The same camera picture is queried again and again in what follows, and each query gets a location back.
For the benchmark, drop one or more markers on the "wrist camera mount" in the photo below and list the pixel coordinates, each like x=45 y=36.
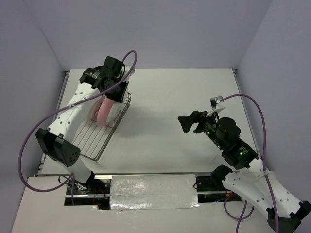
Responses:
x=127 y=71
x=216 y=104

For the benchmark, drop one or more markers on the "silver foil tape cover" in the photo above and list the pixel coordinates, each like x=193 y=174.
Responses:
x=153 y=192

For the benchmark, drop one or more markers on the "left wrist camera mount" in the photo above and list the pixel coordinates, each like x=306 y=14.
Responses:
x=127 y=71

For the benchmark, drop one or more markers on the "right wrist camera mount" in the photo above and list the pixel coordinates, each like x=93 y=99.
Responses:
x=216 y=104

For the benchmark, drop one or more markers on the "white plate blue rim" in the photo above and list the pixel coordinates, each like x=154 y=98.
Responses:
x=92 y=115

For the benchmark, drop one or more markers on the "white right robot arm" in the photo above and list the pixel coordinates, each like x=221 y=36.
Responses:
x=245 y=175

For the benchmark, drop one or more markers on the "white strawberry pattern plate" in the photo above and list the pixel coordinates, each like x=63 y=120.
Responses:
x=113 y=112

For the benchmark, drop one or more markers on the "pink plate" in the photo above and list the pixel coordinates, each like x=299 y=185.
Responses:
x=104 y=111

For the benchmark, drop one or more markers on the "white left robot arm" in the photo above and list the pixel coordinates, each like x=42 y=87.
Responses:
x=56 y=141

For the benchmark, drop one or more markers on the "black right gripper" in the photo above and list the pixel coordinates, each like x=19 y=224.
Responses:
x=185 y=122

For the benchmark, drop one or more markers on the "metal wire dish rack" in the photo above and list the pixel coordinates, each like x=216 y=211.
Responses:
x=93 y=139

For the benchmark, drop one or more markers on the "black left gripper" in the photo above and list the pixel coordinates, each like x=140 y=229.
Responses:
x=118 y=97

